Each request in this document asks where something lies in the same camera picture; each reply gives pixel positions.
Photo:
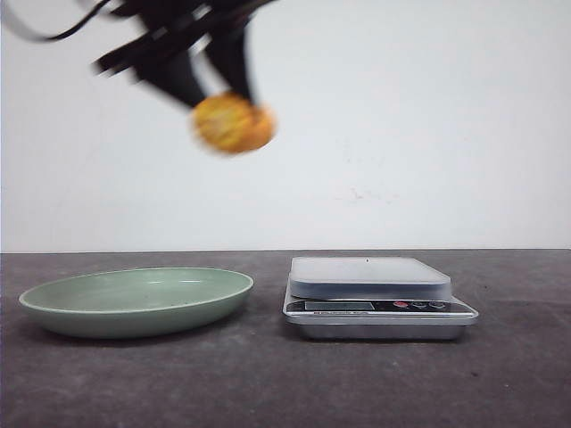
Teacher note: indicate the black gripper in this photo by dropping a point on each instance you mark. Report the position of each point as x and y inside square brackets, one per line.
[160, 58]

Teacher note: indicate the yellow corn cob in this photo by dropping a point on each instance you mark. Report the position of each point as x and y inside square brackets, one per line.
[231, 124]

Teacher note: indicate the green oval plate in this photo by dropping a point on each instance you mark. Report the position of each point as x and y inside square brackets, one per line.
[138, 302]

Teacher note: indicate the silver digital kitchen scale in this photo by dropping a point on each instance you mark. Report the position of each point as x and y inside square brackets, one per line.
[373, 298]

